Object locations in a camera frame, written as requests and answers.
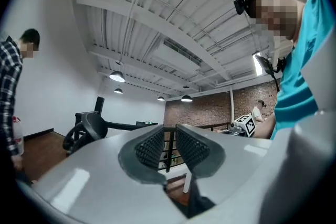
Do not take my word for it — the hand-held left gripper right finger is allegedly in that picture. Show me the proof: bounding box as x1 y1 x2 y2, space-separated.
175 123 291 224

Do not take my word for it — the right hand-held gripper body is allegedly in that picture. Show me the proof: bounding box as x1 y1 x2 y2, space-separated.
230 113 257 138

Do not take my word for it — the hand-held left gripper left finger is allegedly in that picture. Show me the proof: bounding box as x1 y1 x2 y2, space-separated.
33 124 188 224

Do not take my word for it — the black office chair with headrest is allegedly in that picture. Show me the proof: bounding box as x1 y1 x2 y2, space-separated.
62 111 109 157

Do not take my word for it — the person's right forearm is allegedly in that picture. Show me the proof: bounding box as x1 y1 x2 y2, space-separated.
253 113 277 140

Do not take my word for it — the white vertical pipe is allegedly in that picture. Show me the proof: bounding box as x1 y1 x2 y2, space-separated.
228 86 235 124

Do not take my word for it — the white table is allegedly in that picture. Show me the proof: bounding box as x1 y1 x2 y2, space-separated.
183 170 192 194

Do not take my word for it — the ceiling tube light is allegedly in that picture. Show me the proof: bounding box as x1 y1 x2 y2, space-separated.
252 51 264 77

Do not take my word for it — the black chest-mounted device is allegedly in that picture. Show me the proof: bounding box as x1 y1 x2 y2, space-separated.
256 54 287 79

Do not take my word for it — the person's teal shirt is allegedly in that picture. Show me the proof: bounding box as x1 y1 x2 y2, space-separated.
270 0 336 141

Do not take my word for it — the white red plastic bag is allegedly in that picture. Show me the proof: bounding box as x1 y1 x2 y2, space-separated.
12 115 26 156

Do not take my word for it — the white ceiling air conditioner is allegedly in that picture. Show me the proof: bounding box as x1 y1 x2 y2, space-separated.
150 38 203 74

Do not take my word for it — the person's face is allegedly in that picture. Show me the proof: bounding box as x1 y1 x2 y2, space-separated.
253 0 307 41

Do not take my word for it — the black chest device cable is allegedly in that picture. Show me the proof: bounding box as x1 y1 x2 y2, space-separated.
271 74 281 94

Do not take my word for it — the black head-mounted camera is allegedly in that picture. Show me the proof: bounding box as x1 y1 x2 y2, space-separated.
233 0 279 19

